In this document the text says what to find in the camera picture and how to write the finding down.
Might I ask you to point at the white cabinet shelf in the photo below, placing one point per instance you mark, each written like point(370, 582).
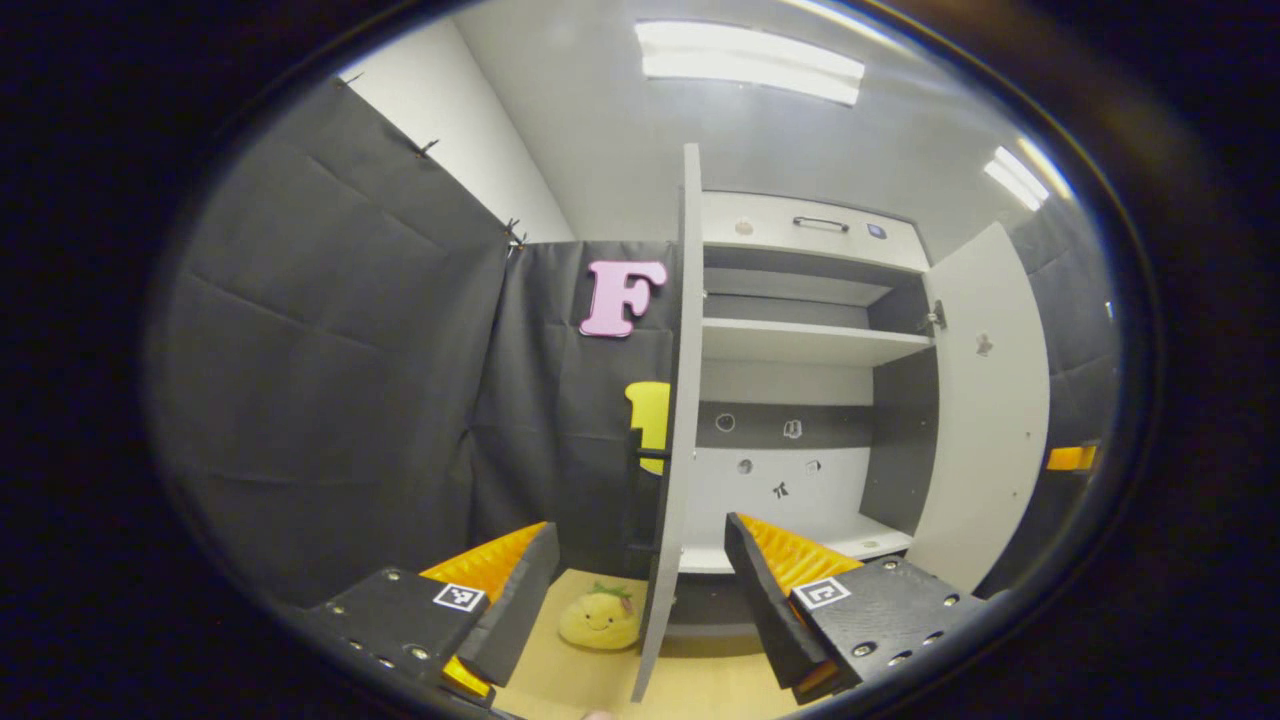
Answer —
point(800, 342)

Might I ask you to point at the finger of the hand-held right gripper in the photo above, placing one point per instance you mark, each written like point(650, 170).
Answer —
point(1070, 458)

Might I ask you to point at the yellow plush toy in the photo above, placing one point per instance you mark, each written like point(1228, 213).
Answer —
point(598, 620)

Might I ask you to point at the small ceiling light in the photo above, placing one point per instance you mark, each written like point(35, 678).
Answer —
point(1015, 178)

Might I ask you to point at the black backdrop cloth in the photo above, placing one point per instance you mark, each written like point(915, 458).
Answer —
point(330, 380)

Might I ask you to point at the grey cabinet door checkered sticker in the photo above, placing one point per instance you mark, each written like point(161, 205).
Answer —
point(683, 400)

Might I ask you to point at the long ceiling light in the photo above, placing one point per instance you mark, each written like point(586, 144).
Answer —
point(750, 65)

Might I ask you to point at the grey double-door shoe cabinet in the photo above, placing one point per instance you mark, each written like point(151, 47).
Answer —
point(800, 490)

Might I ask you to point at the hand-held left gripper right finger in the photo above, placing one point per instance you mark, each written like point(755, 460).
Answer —
point(765, 600)

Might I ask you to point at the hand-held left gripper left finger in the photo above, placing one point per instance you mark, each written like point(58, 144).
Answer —
point(520, 600)

